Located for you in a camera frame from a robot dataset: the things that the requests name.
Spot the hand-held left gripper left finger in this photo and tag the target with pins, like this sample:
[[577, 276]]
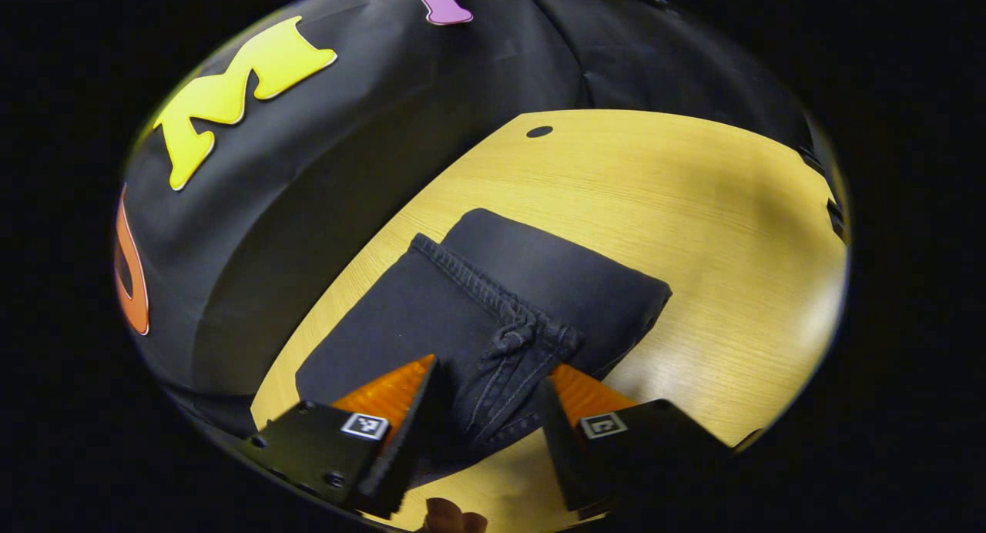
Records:
[[408, 456]]

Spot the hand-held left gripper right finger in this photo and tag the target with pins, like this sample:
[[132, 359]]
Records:
[[562, 456]]

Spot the black jeans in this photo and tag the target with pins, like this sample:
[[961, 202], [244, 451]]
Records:
[[539, 279]]

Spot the black backdrop cloth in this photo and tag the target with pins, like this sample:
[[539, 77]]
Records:
[[347, 171]]

